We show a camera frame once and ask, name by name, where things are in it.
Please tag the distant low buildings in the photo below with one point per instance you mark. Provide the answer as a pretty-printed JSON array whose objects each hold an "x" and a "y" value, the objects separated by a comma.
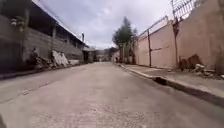
[{"x": 100, "y": 54}]

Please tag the green tree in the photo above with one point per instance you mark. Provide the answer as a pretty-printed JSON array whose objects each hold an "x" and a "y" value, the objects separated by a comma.
[{"x": 124, "y": 35}]

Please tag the grey concrete road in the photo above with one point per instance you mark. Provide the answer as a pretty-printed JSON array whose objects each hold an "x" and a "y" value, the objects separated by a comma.
[{"x": 100, "y": 96}]

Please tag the pile of pale slabs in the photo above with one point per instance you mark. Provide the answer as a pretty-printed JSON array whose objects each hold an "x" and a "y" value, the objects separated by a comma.
[{"x": 53, "y": 60}]

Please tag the dark kerb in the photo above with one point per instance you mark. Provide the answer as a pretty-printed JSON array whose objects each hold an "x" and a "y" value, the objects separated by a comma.
[{"x": 173, "y": 85}]

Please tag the raised concrete sidewalk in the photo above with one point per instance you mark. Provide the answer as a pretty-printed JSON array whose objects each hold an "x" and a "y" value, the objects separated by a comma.
[{"x": 186, "y": 78}]

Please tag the grey block building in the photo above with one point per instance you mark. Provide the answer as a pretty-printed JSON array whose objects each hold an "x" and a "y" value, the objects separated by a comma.
[{"x": 36, "y": 36}]

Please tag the pile of rubble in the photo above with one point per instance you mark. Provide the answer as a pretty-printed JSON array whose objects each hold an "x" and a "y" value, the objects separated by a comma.
[{"x": 201, "y": 69}]

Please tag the tan wall with metal fence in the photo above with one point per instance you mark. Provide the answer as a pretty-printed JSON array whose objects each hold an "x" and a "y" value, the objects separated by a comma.
[{"x": 196, "y": 36}]

